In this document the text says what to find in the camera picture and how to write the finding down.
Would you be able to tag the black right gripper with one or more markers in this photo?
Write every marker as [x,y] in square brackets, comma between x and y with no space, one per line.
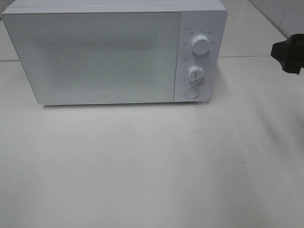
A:
[290,54]

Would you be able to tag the white timer knob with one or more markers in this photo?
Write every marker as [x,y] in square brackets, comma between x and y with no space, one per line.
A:
[196,74]

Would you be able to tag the round white door button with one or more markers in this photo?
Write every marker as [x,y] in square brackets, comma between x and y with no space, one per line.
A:
[192,93]

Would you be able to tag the white microwave door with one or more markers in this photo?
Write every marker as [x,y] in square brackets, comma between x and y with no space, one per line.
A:
[98,57]

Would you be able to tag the upper white power knob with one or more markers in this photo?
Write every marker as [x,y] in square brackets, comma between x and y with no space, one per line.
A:
[200,44]

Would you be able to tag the white microwave oven body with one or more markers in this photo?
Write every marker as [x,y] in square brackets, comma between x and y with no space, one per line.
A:
[207,17]

